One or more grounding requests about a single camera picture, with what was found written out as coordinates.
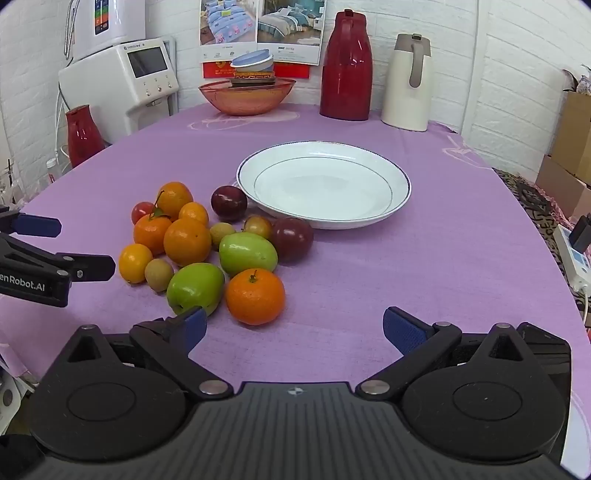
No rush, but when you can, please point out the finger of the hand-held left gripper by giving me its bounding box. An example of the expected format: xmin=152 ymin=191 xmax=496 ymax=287
xmin=0 ymin=232 xmax=116 ymax=284
xmin=0 ymin=205 xmax=62 ymax=239

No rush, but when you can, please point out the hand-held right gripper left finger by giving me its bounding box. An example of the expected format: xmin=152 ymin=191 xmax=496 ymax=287
xmin=58 ymin=305 xmax=234 ymax=400

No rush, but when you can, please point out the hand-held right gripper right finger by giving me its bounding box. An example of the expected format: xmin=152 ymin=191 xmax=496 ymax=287
xmin=355 ymin=305 xmax=541 ymax=401

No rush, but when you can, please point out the green apple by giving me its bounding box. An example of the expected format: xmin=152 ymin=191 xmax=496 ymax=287
xmin=218 ymin=232 xmax=279 ymax=278
xmin=166 ymin=262 xmax=226 ymax=317

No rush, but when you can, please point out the yellow-orange tangerine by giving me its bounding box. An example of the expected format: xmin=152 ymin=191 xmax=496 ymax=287
xmin=118 ymin=243 xmax=153 ymax=284

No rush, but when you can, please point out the tangerine with green leaf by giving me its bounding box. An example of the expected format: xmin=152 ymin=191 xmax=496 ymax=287
xmin=133 ymin=191 xmax=172 ymax=256

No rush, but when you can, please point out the red tomato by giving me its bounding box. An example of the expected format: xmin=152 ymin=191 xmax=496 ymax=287
xmin=131 ymin=201 xmax=156 ymax=225

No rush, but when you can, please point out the small yellow-green fruit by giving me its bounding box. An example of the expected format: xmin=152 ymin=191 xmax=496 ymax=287
xmin=210 ymin=222 xmax=237 ymax=251

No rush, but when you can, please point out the dark red plum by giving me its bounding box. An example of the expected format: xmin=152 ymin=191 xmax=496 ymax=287
xmin=270 ymin=216 xmax=315 ymax=265
xmin=211 ymin=185 xmax=249 ymax=223

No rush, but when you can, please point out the white plate with blue rim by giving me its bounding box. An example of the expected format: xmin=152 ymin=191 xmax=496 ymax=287
xmin=236 ymin=141 xmax=411 ymax=230

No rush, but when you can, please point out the purple tablecloth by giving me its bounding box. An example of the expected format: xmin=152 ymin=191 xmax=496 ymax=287
xmin=0 ymin=102 xmax=583 ymax=416

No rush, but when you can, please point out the brown kiwi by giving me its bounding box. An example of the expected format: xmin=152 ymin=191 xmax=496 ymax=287
xmin=144 ymin=258 xmax=175 ymax=293

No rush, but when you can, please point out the small red thermos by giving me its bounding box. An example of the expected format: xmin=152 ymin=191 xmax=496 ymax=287
xmin=65 ymin=105 xmax=106 ymax=169

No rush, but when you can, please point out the small orange tangerine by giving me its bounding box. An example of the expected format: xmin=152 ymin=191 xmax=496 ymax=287
xmin=178 ymin=202 xmax=210 ymax=227

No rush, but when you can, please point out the small yellow-red fruit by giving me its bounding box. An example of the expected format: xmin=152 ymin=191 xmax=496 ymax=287
xmin=243 ymin=215 xmax=273 ymax=240

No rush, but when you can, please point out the white water dispenser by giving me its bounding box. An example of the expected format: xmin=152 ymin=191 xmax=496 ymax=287
xmin=58 ymin=36 xmax=180 ymax=144

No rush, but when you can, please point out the brown patterned cloth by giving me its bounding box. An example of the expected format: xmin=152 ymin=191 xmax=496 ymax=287
xmin=494 ymin=168 xmax=573 ymax=278

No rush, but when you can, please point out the white power strip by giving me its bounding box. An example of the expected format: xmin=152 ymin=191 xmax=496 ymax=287
xmin=553 ymin=224 xmax=591 ymax=294

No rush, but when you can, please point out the black plug adapter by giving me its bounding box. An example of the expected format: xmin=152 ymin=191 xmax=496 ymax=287
xmin=569 ymin=213 xmax=591 ymax=254

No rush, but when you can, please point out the white water purifier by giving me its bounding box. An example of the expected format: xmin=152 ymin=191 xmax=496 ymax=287
xmin=65 ymin=0 xmax=147 ymax=61

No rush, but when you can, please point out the orange glass bowl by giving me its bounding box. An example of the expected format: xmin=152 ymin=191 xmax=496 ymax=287
xmin=198 ymin=78 xmax=297 ymax=116

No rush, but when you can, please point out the cream thermos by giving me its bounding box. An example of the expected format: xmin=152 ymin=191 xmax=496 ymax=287
xmin=381 ymin=33 xmax=435 ymax=132

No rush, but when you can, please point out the stack of patterned bowls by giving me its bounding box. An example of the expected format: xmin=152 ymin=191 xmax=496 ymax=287
xmin=229 ymin=69 xmax=277 ymax=88

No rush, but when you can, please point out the large cardboard box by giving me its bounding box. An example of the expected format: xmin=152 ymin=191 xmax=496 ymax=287
xmin=549 ymin=90 xmax=591 ymax=185

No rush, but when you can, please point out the blue and white bowl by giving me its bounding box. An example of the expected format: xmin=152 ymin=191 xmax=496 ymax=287
xmin=230 ymin=49 xmax=274 ymax=73

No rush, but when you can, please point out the tall red thermos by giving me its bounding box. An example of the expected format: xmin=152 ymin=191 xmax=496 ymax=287
xmin=320 ymin=9 xmax=374 ymax=121

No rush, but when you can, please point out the red wall calendar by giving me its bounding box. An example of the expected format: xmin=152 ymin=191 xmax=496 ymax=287
xmin=202 ymin=60 xmax=310 ymax=80

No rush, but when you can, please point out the bedding wall poster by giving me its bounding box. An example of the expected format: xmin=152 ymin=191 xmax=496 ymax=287
xmin=199 ymin=0 xmax=327 ymax=65

